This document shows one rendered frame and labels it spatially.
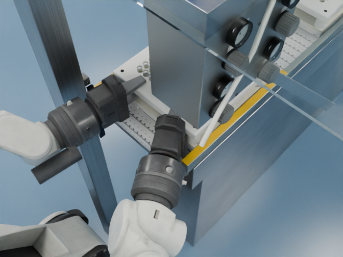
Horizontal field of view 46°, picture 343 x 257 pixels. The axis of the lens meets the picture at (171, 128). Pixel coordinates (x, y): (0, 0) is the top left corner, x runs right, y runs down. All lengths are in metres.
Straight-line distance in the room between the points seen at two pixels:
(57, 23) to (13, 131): 0.21
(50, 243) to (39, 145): 0.28
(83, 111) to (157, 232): 0.28
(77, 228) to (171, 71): 0.55
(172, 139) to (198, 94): 0.20
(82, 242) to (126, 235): 0.37
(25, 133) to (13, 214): 1.06
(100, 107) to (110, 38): 1.53
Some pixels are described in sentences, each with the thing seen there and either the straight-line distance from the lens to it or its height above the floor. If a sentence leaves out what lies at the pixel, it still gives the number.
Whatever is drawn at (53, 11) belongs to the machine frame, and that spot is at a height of 1.11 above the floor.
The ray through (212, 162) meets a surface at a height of 0.77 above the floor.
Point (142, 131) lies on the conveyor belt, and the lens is 0.88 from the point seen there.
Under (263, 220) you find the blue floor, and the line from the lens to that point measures 1.72.
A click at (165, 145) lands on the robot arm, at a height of 0.94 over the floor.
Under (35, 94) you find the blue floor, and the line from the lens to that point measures 2.12.
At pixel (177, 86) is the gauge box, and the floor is 1.12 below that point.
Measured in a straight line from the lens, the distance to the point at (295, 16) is 0.29.
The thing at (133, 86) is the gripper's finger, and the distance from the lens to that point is 0.85.
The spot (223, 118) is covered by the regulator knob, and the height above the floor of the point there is 1.08.
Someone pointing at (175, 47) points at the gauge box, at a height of 1.19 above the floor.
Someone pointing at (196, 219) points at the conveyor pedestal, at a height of 0.28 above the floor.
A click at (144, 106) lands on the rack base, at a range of 0.88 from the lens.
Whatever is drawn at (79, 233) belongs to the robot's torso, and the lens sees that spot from 1.00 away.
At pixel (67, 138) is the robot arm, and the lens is 0.79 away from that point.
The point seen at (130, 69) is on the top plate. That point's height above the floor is 0.91.
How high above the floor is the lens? 1.56
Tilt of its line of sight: 56 degrees down
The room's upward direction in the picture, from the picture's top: straight up
